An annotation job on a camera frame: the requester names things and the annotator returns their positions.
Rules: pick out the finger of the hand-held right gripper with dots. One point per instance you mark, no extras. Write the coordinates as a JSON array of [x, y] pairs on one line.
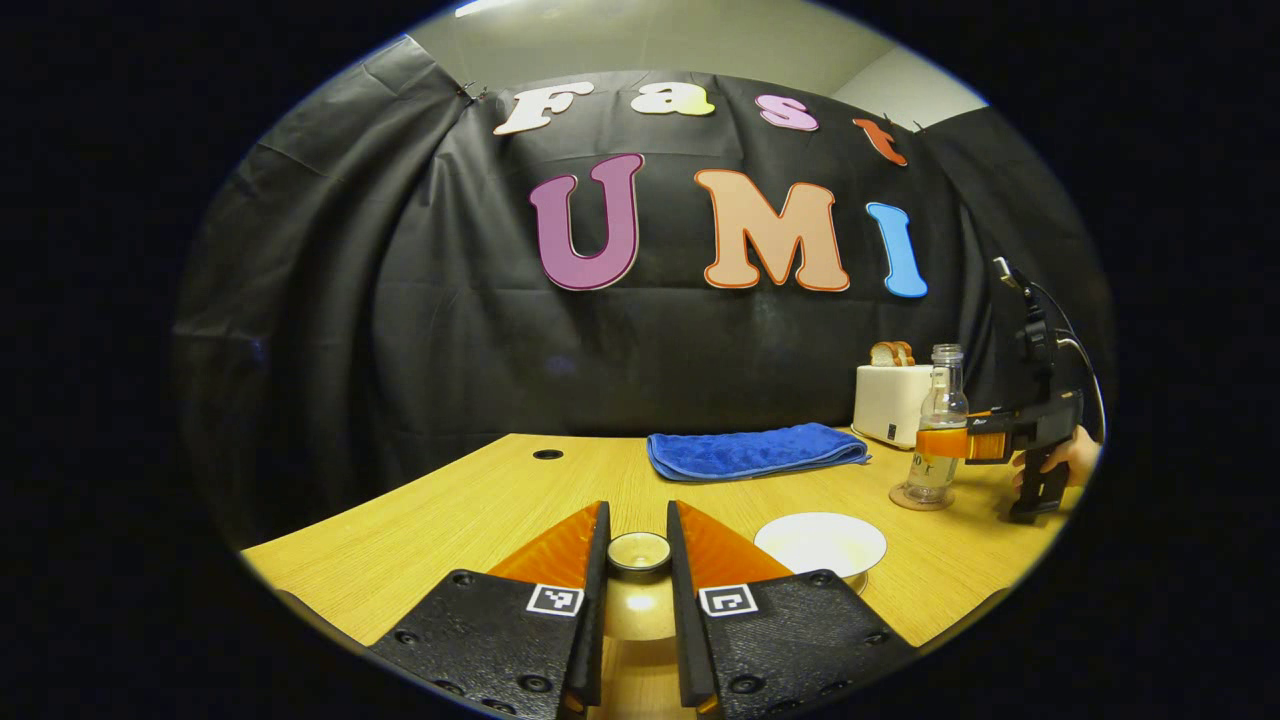
[[995, 418], [950, 443]]

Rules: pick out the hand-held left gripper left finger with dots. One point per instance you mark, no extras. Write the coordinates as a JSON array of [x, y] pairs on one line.
[[500, 640]]

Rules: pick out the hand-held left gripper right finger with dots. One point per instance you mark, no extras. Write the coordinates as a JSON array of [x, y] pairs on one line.
[[780, 640]]

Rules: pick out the clear plastic water bottle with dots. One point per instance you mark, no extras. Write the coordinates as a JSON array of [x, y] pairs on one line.
[[943, 400]]

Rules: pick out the round cork coaster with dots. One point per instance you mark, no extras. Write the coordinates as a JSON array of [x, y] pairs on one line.
[[905, 498]]

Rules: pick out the white ceramic teacup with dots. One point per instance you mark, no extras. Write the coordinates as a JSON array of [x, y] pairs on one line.
[[820, 542]]

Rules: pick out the white teacup lid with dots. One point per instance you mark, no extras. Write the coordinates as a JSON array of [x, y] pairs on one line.
[[638, 600]]

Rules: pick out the white toaster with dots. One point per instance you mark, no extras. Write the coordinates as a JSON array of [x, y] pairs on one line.
[[885, 405]]

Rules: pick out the toast slice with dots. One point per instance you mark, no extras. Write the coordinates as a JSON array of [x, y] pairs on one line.
[[906, 353], [884, 354]]

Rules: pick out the blue towel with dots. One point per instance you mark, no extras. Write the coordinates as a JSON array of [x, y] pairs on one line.
[[750, 452]]

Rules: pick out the black backdrop cloth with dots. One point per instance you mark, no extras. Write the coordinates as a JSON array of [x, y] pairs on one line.
[[400, 300]]

